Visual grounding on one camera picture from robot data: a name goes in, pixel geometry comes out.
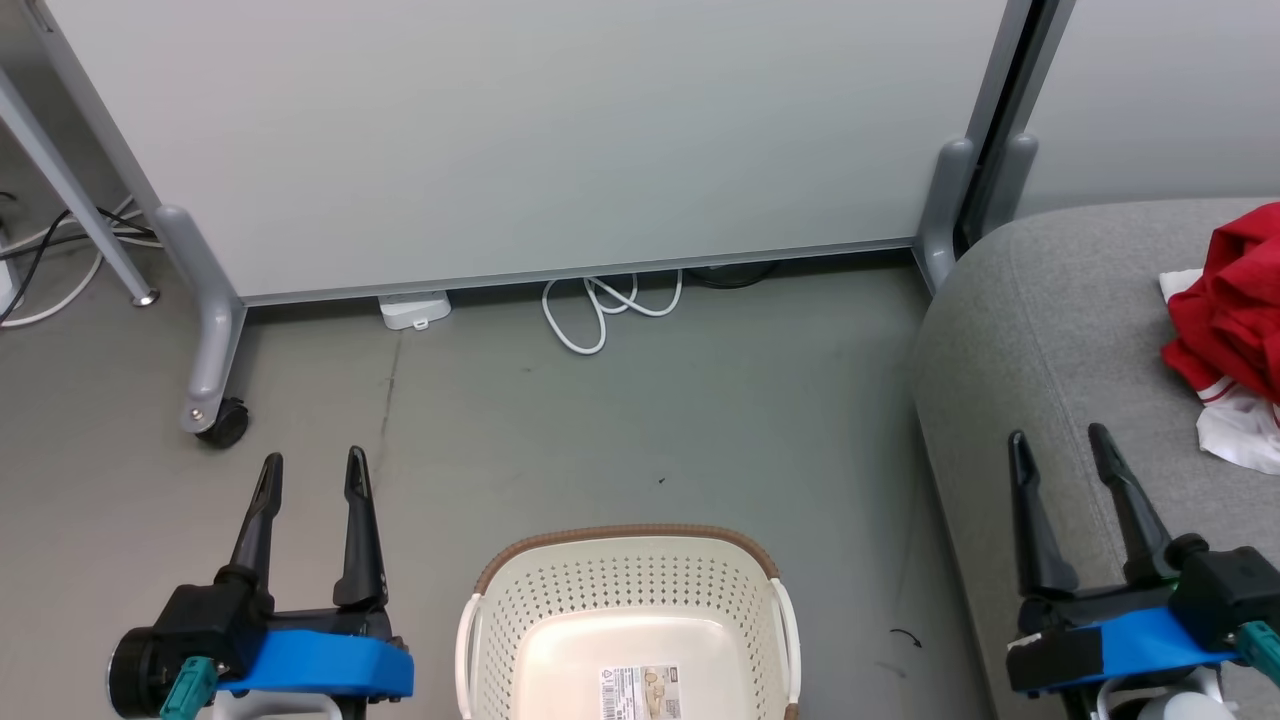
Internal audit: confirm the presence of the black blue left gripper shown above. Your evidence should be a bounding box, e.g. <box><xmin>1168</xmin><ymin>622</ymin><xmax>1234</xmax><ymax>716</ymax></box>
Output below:
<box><xmin>108</xmin><ymin>446</ymin><xmax>415</xmax><ymax>720</ymax></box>

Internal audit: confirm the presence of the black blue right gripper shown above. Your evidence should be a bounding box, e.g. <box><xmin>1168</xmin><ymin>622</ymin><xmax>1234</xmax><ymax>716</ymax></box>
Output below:
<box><xmin>1006</xmin><ymin>423</ymin><xmax>1280</xmax><ymax>698</ymax></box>

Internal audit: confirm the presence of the red garment with white trim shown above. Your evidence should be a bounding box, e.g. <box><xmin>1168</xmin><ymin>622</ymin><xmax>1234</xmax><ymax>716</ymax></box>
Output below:
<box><xmin>1160</xmin><ymin>268</ymin><xmax>1280</xmax><ymax>477</ymax></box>

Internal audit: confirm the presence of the cream perforated laundry basket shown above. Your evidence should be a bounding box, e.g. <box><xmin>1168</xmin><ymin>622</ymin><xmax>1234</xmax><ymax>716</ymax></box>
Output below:
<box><xmin>455</xmin><ymin>523</ymin><xmax>803</xmax><ymax>720</ymax></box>

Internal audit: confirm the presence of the printed basket label sticker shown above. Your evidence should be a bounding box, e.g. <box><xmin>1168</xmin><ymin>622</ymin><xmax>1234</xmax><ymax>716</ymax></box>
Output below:
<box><xmin>598</xmin><ymin>665</ymin><xmax>684</xmax><ymax>720</ymax></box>

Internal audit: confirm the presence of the black caster wheel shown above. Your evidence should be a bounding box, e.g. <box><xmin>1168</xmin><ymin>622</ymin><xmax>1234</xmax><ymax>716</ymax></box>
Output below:
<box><xmin>195</xmin><ymin>397</ymin><xmax>251</xmax><ymax>450</ymax></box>

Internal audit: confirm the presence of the grey fabric sofa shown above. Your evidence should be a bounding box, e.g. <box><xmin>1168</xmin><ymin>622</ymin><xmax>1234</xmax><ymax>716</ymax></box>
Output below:
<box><xmin>912</xmin><ymin>197</ymin><xmax>1280</xmax><ymax>720</ymax></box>

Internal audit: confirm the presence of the grey partition foot with caster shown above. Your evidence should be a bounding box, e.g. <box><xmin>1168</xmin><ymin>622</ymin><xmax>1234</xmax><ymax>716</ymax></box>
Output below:
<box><xmin>153</xmin><ymin>205</ymin><xmax>249</xmax><ymax>437</ymax></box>

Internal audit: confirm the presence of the white power strip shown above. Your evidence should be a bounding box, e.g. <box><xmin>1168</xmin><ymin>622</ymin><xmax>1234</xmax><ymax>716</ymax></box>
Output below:
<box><xmin>378</xmin><ymin>290</ymin><xmax>453</xmax><ymax>332</ymax></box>

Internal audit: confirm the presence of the grey metal table leg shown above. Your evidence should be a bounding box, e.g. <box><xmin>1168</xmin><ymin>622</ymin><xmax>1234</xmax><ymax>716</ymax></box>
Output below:
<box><xmin>0</xmin><ymin>65</ymin><xmax>162</xmax><ymax>308</ymax></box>

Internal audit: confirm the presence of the narrow white partition panel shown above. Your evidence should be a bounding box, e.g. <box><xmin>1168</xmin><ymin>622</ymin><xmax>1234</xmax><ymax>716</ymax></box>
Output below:
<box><xmin>1003</xmin><ymin>0</ymin><xmax>1280</xmax><ymax>218</ymax></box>

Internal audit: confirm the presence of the wide white partition panel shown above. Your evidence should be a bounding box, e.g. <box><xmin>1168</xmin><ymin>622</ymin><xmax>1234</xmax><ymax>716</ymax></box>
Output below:
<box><xmin>25</xmin><ymin>0</ymin><xmax>1038</xmax><ymax>307</ymax></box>

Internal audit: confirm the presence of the teal cable connector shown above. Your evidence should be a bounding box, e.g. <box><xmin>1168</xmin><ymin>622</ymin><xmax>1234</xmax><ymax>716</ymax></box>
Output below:
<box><xmin>1237</xmin><ymin>620</ymin><xmax>1280</xmax><ymax>683</ymax></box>
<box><xmin>158</xmin><ymin>656</ymin><xmax>218</xmax><ymax>720</ymax></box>

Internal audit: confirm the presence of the looped white power cable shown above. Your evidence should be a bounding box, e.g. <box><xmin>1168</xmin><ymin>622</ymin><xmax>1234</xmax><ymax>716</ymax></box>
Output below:
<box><xmin>541</xmin><ymin>268</ymin><xmax>685</xmax><ymax>357</ymax></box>

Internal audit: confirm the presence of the white floor cable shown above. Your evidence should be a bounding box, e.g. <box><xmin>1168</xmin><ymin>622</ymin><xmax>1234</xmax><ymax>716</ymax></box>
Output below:
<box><xmin>0</xmin><ymin>195</ymin><xmax>163</xmax><ymax>330</ymax></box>

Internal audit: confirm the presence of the black floor cable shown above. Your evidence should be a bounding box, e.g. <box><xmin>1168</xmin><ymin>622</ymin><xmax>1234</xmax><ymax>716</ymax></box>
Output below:
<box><xmin>0</xmin><ymin>192</ymin><xmax>151</xmax><ymax>327</ymax></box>

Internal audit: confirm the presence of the black cable under partition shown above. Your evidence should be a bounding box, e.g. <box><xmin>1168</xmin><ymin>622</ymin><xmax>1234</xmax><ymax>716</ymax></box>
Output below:
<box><xmin>685</xmin><ymin>258</ymin><xmax>783</xmax><ymax>292</ymax></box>

